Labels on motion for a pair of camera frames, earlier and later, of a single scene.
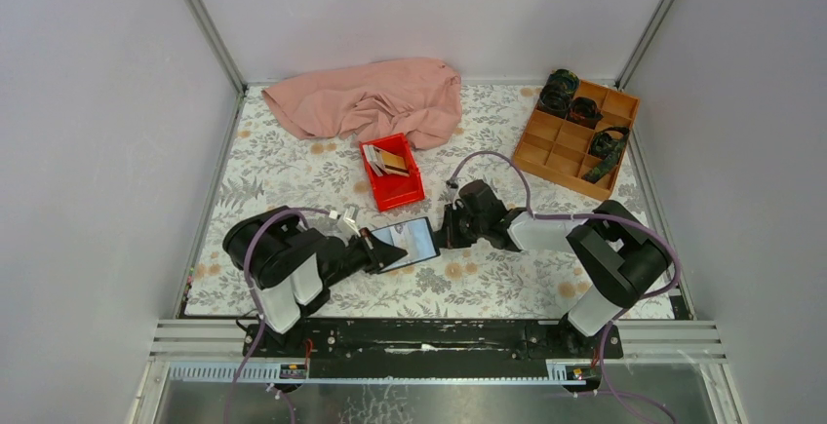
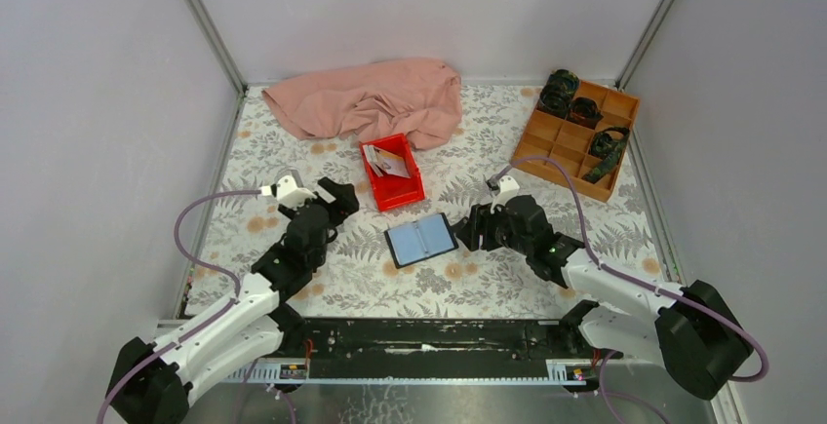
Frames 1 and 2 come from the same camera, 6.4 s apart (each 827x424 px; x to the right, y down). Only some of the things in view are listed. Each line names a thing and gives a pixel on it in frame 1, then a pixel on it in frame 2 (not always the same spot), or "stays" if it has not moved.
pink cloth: [416, 96] stays
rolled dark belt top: [561, 89] stays
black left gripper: [378, 253] -> [345, 203]
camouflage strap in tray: [608, 149] stays
